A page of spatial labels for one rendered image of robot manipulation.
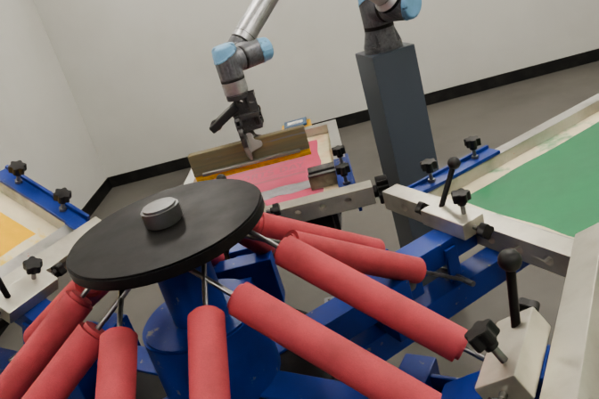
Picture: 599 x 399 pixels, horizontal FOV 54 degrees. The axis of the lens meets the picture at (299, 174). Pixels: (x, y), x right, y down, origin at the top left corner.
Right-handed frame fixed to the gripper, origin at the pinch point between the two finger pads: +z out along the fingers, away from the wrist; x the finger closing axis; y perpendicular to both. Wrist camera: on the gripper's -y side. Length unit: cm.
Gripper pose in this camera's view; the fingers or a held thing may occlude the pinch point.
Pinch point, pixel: (250, 155)
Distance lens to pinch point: 187.8
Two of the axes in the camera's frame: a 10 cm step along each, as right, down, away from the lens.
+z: 2.6, 9.0, 3.5
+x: -0.1, -3.6, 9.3
